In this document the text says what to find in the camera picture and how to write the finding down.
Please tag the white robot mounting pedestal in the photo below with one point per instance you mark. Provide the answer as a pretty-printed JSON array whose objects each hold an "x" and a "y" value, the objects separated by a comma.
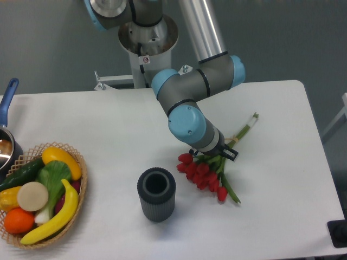
[{"x": 143, "y": 70}]

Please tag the black device at table edge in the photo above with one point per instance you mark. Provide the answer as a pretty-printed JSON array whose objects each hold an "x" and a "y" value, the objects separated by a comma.
[{"x": 337, "y": 231}]

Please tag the green plastic cucumber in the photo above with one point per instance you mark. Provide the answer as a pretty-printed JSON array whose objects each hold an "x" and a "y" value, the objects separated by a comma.
[{"x": 23, "y": 175}]

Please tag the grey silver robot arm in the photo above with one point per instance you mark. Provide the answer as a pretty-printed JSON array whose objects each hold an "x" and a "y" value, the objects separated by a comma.
[{"x": 149, "y": 36}]

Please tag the beige round disc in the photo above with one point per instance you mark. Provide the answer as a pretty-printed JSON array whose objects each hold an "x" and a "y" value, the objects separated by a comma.
[{"x": 32, "y": 196}]

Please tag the orange plastic fruit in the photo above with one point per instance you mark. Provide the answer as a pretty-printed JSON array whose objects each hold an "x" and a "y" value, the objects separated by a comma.
[{"x": 18, "y": 221}]

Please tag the dark red plastic vegetable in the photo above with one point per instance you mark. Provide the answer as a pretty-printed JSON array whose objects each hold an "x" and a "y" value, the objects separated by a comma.
[{"x": 76, "y": 184}]

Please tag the green plastic bok choy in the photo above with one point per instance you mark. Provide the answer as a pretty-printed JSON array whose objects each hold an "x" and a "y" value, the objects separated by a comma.
[{"x": 50, "y": 176}]

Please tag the yellow plastic banana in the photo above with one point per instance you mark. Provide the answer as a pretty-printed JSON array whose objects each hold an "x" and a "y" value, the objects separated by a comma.
[{"x": 58, "y": 221}]

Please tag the dark grey ribbed vase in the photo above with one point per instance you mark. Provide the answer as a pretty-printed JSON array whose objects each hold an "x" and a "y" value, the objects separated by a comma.
[{"x": 156, "y": 189}]

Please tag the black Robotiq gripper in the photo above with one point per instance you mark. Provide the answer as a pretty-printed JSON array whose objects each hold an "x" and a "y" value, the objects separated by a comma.
[{"x": 212, "y": 145}]

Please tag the red tulip bouquet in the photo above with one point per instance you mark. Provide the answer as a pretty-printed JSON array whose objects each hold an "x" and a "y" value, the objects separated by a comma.
[{"x": 207, "y": 172}]

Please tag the yellow plastic squash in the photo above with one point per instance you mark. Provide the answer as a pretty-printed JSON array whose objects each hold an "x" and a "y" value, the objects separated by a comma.
[{"x": 58, "y": 154}]

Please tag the yellow plastic bell pepper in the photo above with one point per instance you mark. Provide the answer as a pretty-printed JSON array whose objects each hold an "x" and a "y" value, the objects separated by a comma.
[{"x": 9, "y": 198}]

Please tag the white frame at right edge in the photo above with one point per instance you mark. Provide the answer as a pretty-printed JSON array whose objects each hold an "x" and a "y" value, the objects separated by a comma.
[{"x": 336, "y": 123}]

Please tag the blue handled saucepan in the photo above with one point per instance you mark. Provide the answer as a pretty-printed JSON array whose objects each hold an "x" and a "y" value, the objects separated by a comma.
[{"x": 10, "y": 149}]

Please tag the woven wicker basket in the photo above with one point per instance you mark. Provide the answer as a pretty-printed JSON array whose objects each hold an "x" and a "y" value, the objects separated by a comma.
[{"x": 25, "y": 158}]

